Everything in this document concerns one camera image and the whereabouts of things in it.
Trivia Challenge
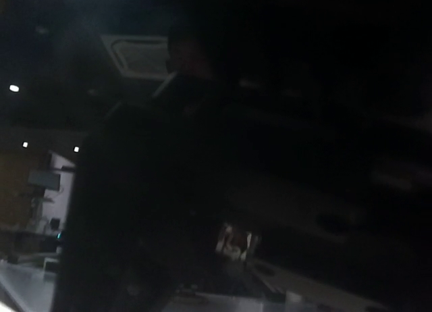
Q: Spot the black phone on short stand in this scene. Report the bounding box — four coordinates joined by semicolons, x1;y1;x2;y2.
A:
50;0;432;312

